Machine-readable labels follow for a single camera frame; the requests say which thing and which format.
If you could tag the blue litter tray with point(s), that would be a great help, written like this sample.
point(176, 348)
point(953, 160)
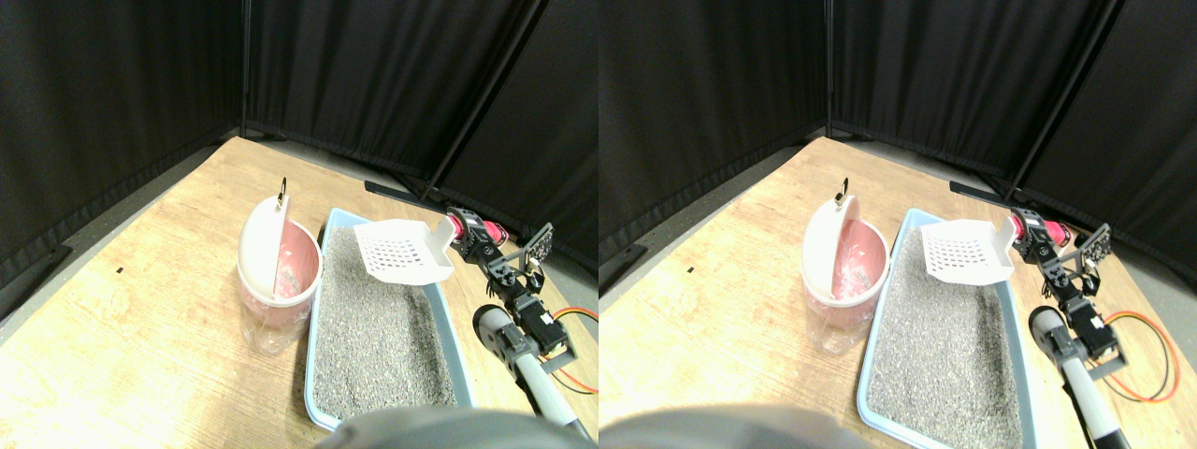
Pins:
point(374, 355)
point(935, 374)

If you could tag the white bin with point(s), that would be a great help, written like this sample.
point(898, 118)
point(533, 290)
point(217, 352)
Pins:
point(828, 253)
point(262, 253)

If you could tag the black bracket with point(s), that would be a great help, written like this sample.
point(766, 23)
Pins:
point(540, 245)
point(1099, 245)

